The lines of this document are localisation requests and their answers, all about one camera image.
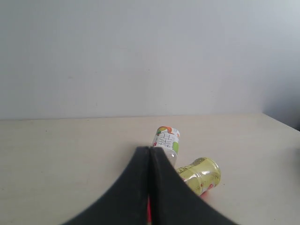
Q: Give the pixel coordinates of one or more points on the clear bottle fruit label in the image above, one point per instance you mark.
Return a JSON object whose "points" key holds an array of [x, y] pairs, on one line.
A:
{"points": [[167, 138]]}

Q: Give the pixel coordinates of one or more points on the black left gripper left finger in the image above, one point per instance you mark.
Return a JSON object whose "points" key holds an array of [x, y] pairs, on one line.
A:
{"points": [[125, 202]]}

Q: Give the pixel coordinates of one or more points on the yellow bottle red cap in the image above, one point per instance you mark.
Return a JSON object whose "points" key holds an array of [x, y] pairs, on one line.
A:
{"points": [[201, 175]]}

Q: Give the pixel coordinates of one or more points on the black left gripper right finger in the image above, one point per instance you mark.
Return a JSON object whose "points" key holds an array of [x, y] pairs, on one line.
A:
{"points": [[172, 202]]}

